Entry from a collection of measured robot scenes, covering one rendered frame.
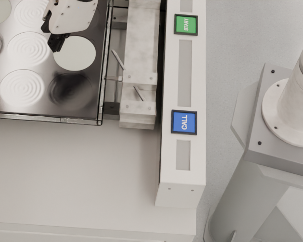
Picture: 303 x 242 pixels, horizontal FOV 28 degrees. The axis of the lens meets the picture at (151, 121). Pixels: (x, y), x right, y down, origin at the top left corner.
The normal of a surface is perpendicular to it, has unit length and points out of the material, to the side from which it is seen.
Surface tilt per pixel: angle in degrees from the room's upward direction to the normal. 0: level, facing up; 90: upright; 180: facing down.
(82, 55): 0
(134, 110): 0
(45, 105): 0
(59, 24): 86
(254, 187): 90
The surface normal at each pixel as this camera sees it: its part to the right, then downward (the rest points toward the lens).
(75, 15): 0.55, 0.75
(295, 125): -0.49, 0.72
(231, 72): 0.07, -0.48
